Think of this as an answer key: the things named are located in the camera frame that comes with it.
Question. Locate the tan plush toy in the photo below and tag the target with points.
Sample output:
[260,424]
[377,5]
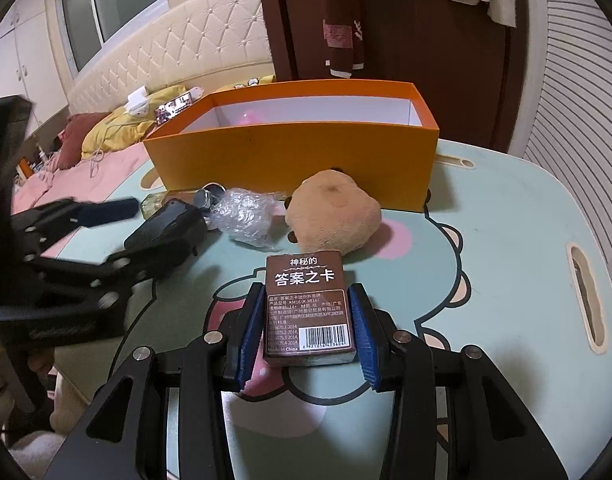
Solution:
[336,210]

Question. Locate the clear plastic wrap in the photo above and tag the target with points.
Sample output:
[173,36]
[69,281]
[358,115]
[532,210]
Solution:
[246,217]

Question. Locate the person's cream clothed body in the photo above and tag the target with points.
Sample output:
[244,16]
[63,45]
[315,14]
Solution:
[33,455]

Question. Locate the smartphone with lit screen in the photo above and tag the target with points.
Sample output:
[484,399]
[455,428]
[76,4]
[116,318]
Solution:
[173,107]

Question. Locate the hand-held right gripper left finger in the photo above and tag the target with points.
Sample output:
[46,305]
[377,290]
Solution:
[248,345]

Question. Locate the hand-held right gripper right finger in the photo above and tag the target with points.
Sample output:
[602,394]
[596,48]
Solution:
[363,340]

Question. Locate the yellow garment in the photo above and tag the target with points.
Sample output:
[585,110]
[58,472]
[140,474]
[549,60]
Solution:
[116,135]

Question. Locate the white charger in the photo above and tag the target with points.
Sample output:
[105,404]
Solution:
[137,102]

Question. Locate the gold perfume bottle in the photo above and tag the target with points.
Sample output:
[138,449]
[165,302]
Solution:
[158,202]

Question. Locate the dark brown door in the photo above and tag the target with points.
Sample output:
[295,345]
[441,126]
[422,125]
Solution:
[436,60]

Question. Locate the orange cardboard box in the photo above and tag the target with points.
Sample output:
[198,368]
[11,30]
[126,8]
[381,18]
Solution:
[296,160]

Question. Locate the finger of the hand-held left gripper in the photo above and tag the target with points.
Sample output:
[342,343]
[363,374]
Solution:
[86,280]
[108,212]

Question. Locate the white slatted closet door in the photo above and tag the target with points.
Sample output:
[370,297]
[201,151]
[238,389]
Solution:
[576,110]

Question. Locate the cream tufted headboard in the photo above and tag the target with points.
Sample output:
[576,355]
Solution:
[186,60]

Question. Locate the dark red pillow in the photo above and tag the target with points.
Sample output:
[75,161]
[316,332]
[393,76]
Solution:
[83,130]

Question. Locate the pink blanket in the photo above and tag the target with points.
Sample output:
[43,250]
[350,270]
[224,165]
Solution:
[61,185]

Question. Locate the brown pink striped scarf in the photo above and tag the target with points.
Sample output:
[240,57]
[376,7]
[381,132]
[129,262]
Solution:
[341,35]

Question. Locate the pink heart-shaped case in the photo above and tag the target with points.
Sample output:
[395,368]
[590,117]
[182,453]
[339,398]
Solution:
[250,119]

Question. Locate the window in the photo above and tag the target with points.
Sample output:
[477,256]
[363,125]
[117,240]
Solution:
[111,5]

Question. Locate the cream wardrobe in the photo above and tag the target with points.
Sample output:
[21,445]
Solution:
[26,60]

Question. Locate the brown card box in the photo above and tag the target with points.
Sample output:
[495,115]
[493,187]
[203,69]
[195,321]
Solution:
[306,310]

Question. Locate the mint cartoon desktop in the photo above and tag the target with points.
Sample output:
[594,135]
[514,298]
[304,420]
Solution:
[511,240]

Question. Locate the small round metal object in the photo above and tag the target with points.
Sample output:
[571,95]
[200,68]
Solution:
[211,197]

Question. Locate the black case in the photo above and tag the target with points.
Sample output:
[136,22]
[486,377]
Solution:
[171,230]

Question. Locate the yellow cartoon pillow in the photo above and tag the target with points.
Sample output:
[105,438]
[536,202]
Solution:
[256,81]

